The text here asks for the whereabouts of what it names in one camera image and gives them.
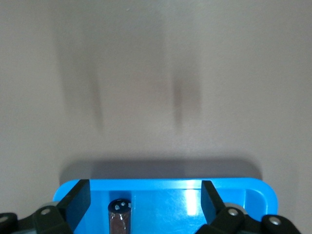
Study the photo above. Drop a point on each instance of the blue plastic tray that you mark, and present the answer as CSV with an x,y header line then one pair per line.
x,y
165,207

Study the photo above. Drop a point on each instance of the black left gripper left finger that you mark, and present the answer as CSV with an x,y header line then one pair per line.
x,y
75,202

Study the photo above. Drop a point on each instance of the dark brown cylindrical capacitor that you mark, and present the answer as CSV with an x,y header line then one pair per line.
x,y
119,219

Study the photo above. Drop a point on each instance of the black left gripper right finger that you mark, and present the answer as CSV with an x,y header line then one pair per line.
x,y
212,207

